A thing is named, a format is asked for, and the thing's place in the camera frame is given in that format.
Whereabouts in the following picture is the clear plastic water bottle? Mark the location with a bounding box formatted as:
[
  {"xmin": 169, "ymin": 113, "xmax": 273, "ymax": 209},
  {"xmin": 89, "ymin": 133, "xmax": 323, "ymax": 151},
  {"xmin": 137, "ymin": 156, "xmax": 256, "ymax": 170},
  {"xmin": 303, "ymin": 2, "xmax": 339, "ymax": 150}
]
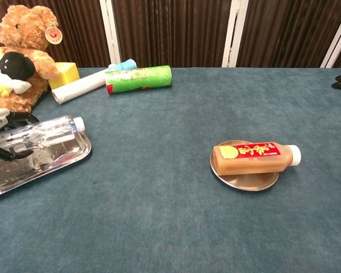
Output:
[{"xmin": 0, "ymin": 115, "xmax": 85, "ymax": 151}]

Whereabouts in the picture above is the black white plush toy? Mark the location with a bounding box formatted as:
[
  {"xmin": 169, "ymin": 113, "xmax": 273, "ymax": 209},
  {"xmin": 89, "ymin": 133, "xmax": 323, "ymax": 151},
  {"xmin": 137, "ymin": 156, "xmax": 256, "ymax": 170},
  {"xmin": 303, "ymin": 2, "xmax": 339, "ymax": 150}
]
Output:
[{"xmin": 0, "ymin": 48, "xmax": 36, "ymax": 97}]

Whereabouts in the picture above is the rectangular steel tray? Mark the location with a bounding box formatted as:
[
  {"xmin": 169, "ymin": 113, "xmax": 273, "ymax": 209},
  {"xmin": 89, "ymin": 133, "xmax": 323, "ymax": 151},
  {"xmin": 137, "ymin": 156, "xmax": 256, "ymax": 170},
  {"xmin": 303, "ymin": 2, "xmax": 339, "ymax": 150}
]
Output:
[{"xmin": 0, "ymin": 115, "xmax": 93, "ymax": 201}]

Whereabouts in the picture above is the yellow sponge block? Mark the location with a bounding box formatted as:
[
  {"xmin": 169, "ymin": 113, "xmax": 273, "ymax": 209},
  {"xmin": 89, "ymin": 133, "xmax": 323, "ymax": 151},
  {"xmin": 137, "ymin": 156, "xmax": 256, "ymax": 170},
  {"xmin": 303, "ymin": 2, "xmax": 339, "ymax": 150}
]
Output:
[{"xmin": 48, "ymin": 61, "xmax": 81, "ymax": 90}]

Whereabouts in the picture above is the white roll with blue end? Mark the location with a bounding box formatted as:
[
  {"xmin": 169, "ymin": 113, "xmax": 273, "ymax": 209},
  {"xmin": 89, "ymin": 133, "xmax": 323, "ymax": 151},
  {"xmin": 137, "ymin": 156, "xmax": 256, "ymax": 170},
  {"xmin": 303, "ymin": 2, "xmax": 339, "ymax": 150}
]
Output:
[{"xmin": 51, "ymin": 59, "xmax": 138, "ymax": 105}]

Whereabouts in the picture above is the brown teddy bear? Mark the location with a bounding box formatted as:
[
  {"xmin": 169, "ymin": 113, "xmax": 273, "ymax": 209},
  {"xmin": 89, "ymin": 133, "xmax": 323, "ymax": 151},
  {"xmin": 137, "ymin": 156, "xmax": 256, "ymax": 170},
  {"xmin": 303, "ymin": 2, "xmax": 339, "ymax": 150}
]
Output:
[{"xmin": 0, "ymin": 4, "xmax": 60, "ymax": 114}]

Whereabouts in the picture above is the round steel plate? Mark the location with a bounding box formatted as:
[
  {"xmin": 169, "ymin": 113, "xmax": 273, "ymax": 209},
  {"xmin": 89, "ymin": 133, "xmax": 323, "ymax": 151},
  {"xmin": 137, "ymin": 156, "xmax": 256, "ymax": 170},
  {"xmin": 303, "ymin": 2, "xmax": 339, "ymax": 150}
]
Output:
[{"xmin": 209, "ymin": 139, "xmax": 280, "ymax": 192}]

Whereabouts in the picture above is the green chip can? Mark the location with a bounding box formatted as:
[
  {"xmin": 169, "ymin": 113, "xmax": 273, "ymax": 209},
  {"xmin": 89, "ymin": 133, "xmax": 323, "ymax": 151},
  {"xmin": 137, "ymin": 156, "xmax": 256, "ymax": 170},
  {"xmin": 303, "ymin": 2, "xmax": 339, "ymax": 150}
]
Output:
[{"xmin": 104, "ymin": 65, "xmax": 173, "ymax": 95}]

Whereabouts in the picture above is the blue felt table mat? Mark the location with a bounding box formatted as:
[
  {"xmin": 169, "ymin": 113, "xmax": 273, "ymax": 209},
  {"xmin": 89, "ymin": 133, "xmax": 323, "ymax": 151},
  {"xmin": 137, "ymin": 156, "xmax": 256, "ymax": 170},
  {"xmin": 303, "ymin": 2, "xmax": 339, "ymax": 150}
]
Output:
[{"xmin": 0, "ymin": 67, "xmax": 341, "ymax": 273}]

